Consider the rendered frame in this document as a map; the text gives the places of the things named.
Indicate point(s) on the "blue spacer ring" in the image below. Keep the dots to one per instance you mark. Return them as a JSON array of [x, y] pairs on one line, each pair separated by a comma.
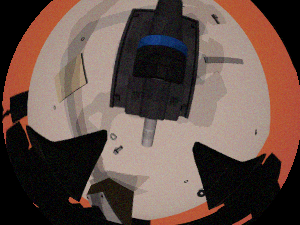
[[163, 41]]

